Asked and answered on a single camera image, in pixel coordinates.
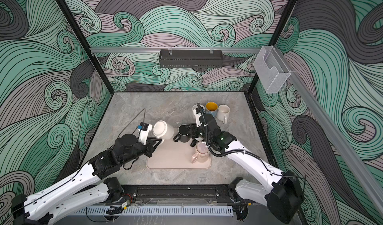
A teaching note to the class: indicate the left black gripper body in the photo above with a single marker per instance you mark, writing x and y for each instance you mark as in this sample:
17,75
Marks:
148,148

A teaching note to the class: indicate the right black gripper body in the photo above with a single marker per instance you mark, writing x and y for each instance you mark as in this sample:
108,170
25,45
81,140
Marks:
200,131

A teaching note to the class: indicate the cream white mug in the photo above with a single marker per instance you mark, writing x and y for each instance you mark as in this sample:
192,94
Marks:
163,130

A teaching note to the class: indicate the blue butterfly mug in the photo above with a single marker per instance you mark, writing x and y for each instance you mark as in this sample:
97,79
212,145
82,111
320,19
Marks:
211,108

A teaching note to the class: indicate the black mug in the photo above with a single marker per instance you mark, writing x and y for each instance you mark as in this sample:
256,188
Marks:
183,134

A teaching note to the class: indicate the pink iridescent mug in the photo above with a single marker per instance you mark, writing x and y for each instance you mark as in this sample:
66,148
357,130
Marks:
201,154

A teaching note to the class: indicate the cream speckled mug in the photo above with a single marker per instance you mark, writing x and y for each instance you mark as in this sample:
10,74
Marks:
199,107

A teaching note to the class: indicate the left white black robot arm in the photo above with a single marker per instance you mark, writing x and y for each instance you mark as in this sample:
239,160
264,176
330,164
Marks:
91,184

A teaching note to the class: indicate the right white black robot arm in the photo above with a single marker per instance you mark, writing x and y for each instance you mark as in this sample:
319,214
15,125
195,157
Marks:
279,191

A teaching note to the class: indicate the pink rectangular tray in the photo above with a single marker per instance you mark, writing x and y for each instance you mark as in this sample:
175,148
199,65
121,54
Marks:
175,155

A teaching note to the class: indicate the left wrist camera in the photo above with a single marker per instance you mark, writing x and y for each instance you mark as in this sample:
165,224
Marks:
144,130

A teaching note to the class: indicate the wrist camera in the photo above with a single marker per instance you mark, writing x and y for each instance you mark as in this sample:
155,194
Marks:
197,116
144,130

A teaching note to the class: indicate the small white black-handled mug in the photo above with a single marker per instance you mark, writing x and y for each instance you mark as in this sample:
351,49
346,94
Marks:
194,142

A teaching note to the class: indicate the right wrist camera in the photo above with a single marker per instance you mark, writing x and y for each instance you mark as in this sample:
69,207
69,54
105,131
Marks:
197,116

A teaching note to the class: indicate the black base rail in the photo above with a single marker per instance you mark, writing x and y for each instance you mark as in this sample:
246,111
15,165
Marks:
215,193

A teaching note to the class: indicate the white slotted cable duct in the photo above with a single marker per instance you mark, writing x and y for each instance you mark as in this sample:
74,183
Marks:
198,210

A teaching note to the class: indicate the black wall shelf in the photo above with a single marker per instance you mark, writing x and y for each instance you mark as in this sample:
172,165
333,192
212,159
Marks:
191,59

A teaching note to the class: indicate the clear acrylic wall holder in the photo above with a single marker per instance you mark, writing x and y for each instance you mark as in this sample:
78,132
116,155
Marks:
271,68

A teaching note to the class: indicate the aluminium wall rail back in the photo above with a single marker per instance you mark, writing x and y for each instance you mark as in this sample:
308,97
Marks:
137,49

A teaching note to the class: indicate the aluminium wall rail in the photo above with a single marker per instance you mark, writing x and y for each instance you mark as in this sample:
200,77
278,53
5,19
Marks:
137,49
366,179

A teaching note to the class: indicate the aluminium wall rail right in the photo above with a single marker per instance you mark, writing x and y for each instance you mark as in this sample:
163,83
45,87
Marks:
366,179

